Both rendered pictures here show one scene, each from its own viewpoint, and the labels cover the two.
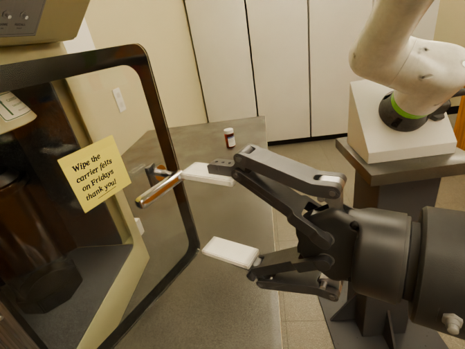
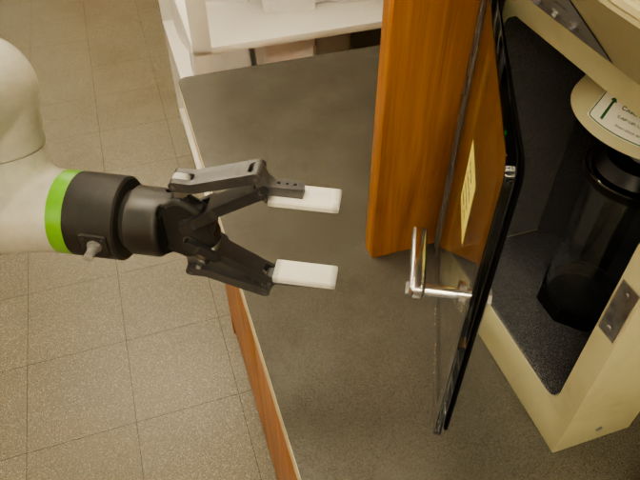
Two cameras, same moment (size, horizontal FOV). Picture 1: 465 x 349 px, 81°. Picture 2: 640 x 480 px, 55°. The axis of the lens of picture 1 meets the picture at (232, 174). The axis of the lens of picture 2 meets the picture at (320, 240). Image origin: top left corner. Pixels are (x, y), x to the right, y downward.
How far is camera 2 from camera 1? 0.75 m
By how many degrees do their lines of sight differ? 103
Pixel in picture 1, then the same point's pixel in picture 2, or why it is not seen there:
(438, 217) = (112, 185)
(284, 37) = not seen: outside the picture
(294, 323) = not seen: outside the picture
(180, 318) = (407, 372)
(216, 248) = (321, 270)
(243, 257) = (285, 265)
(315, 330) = not seen: outside the picture
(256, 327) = (305, 390)
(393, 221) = (140, 192)
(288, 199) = (220, 196)
